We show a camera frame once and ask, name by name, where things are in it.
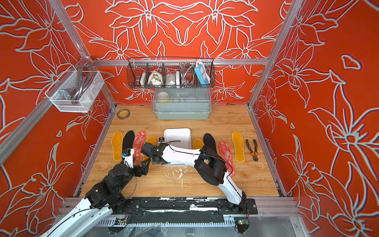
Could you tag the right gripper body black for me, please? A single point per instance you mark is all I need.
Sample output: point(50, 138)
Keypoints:
point(153, 160)

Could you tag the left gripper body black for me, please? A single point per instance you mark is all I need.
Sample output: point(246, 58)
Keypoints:
point(136, 172)

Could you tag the yellow insole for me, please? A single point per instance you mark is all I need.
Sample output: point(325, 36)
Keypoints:
point(197, 144)
point(238, 142)
point(151, 142)
point(116, 143)

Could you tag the red insole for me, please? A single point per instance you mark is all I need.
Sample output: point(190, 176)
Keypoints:
point(226, 154)
point(138, 142)

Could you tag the white storage tray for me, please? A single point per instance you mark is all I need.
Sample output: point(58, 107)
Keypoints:
point(178, 137)

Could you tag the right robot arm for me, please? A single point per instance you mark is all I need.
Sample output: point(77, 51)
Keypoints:
point(210, 166)

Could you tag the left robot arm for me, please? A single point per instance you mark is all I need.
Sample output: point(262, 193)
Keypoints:
point(104, 199)

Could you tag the grey lidded storage bin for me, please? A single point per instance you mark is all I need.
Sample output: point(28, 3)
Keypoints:
point(182, 104)

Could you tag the left black insole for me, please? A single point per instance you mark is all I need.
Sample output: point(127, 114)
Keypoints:
point(128, 140)

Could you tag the black insole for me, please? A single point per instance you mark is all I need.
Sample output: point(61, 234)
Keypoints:
point(128, 140)
point(209, 141)

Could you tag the tape roll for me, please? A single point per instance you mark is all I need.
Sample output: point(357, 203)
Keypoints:
point(123, 114)

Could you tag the right black insole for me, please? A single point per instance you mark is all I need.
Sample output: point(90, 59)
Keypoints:
point(209, 141)

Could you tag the white cloth in basket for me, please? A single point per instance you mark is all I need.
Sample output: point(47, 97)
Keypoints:
point(155, 79)

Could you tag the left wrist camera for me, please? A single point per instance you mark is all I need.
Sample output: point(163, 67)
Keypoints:
point(127, 157)

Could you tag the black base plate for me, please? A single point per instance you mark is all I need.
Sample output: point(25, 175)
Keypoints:
point(217, 205)

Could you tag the black wire wall basket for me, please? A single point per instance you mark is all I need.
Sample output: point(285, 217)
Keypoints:
point(178, 72)

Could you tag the orange handled pliers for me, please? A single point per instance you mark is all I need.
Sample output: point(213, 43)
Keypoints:
point(253, 151)

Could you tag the clear plastic wall basket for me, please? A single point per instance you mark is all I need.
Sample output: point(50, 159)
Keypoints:
point(76, 90)

